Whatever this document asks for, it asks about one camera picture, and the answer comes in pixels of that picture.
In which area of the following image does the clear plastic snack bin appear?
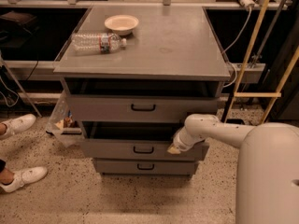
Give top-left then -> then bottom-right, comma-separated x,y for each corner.
46,91 -> 84,147

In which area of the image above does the grey bottom drawer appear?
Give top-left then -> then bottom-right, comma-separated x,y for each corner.
93,159 -> 199,175

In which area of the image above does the white power cable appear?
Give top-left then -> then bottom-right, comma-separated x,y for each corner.
221,6 -> 254,90

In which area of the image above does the black wheeled base frame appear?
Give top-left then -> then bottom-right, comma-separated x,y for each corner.
226,119 -> 245,125

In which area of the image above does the upper white sneaker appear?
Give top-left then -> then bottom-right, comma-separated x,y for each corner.
0,114 -> 36,140

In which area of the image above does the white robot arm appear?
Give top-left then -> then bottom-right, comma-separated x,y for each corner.
168,114 -> 299,224

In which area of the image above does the yellow wooden ladder frame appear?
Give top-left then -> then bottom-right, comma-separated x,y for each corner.
223,0 -> 299,125

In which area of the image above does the grey top drawer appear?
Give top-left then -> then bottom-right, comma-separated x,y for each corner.
66,95 -> 218,123

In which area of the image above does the grey metal drawer cabinet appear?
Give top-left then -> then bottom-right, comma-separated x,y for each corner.
53,5 -> 232,176

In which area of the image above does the clear plastic water bottle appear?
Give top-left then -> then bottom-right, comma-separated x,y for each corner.
72,33 -> 127,54

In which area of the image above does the grey drawer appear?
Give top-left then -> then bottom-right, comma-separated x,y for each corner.
93,159 -> 199,175
79,121 -> 209,161
66,95 -> 218,123

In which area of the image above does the white sneaker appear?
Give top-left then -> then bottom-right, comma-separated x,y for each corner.
0,166 -> 48,193
0,114 -> 36,140

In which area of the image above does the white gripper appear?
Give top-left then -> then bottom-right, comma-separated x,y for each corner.
167,127 -> 203,155

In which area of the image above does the white paper bowl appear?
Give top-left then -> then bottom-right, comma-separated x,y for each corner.
105,15 -> 139,35

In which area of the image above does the lower white sneaker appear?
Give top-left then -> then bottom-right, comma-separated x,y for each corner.
0,166 -> 48,193

